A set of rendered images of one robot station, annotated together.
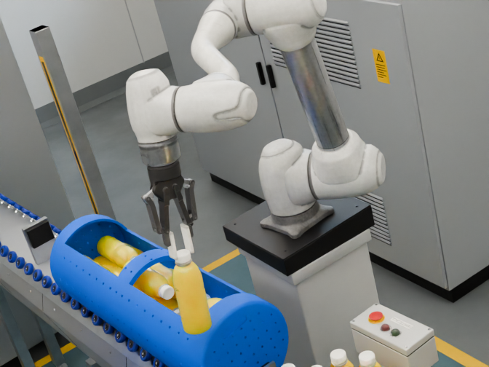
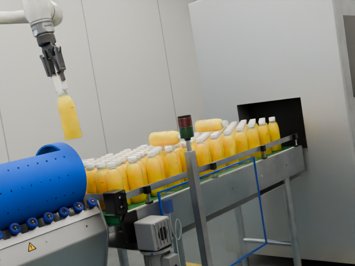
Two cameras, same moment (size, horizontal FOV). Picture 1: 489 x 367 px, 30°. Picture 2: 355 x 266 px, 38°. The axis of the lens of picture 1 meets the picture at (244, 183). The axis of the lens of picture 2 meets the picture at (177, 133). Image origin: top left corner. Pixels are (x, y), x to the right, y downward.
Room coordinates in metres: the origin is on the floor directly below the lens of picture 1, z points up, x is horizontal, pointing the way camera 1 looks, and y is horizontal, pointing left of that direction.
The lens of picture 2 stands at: (2.12, 2.36, 1.36)
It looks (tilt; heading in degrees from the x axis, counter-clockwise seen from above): 4 degrees down; 252
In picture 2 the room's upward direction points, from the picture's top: 9 degrees counter-clockwise
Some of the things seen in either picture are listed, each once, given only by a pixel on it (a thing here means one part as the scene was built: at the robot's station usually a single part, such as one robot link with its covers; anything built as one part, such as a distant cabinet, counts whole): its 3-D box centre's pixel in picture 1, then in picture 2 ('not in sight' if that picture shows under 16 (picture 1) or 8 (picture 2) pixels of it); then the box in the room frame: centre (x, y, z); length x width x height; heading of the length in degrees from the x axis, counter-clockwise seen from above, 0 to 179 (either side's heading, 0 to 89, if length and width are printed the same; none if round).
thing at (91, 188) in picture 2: not in sight; (93, 187); (1.80, 0.02, 1.00); 0.07 x 0.07 x 0.19
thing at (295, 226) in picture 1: (291, 210); not in sight; (2.60, -0.12, 1.10); 0.22 x 0.18 x 0.06; 33
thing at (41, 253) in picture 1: (42, 241); not in sight; (3.04, 0.78, 1.00); 0.10 x 0.04 x 0.15; 121
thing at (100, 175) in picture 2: not in sight; (104, 187); (1.76, 0.08, 1.00); 0.07 x 0.07 x 0.19
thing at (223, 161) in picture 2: not in sight; (228, 159); (1.03, -0.19, 0.96); 1.60 x 0.01 x 0.03; 31
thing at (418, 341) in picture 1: (393, 340); not in sight; (1.87, -0.26, 1.05); 0.20 x 0.10 x 0.10; 31
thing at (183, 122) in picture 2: not in sight; (185, 122); (1.38, 0.20, 1.23); 0.06 x 0.06 x 0.04
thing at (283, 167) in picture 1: (287, 174); not in sight; (2.58, -0.14, 1.23); 0.18 x 0.16 x 0.22; 65
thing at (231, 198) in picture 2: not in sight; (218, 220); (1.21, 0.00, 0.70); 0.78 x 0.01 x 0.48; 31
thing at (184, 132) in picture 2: not in sight; (186, 132); (1.38, 0.20, 1.18); 0.06 x 0.06 x 0.05
